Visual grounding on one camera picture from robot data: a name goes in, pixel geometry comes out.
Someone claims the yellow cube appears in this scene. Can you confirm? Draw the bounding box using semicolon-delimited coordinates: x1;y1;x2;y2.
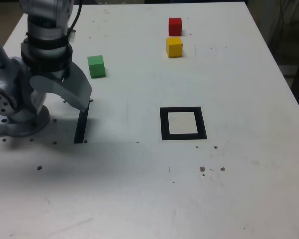
166;37;184;59

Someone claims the black tape square outline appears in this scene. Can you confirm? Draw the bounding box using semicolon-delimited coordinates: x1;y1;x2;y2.
159;106;208;141

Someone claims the black tape strip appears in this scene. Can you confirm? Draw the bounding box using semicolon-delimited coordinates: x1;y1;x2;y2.
73;102;90;144

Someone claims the red cube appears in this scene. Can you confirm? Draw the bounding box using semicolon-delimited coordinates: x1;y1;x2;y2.
168;17;183;37

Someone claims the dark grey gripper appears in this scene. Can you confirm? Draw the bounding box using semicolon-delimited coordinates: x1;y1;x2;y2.
29;61;93;112

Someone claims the green cube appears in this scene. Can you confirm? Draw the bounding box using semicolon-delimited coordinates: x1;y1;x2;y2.
87;55;106;79

